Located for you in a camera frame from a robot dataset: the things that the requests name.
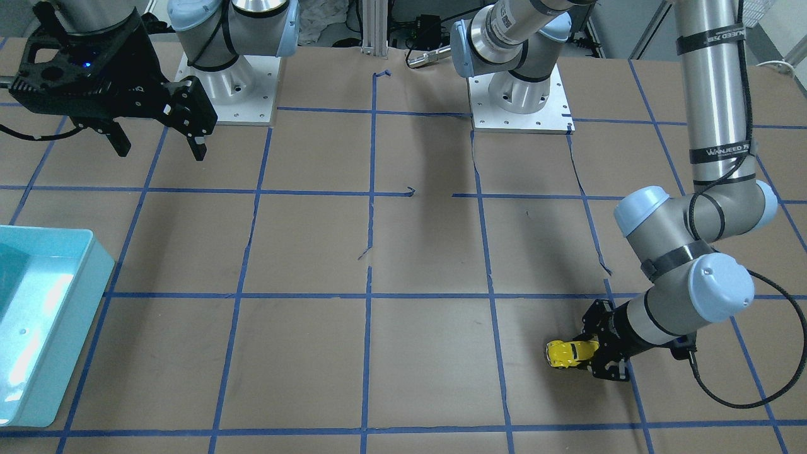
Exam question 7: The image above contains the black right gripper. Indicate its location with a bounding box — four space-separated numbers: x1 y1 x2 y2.
8 1 218 161

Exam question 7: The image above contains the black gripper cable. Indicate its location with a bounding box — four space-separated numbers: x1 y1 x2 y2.
675 19 807 408

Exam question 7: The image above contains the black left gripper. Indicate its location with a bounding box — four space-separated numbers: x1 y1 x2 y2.
580 299 630 381

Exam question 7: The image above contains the teal plastic bin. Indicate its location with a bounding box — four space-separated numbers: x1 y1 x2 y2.
1 225 113 426

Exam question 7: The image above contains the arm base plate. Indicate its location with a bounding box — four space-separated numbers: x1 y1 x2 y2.
174 54 284 127
468 66 576 134

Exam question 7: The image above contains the yellow beetle toy car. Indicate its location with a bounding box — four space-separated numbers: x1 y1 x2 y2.
545 340 600 369

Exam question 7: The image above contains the aluminium frame post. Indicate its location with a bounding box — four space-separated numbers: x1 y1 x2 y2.
361 0 389 59

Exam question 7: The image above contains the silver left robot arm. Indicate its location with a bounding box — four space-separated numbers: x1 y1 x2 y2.
579 1 777 381

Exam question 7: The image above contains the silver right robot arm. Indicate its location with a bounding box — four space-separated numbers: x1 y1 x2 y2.
2 1 300 161

